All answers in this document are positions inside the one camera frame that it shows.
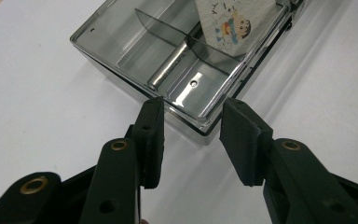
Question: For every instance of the grey transparent compartment box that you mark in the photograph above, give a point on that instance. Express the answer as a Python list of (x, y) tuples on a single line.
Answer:
[(121, 34)]

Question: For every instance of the white cartoon print card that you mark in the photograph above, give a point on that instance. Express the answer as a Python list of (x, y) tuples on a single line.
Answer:
[(230, 18)]

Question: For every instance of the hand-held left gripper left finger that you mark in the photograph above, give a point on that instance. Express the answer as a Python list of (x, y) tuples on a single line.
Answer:
[(149, 140)]

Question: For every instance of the white table board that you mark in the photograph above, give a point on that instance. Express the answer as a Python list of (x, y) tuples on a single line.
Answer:
[(28, 109)]

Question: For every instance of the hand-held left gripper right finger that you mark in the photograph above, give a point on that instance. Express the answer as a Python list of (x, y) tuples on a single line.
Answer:
[(245, 146)]

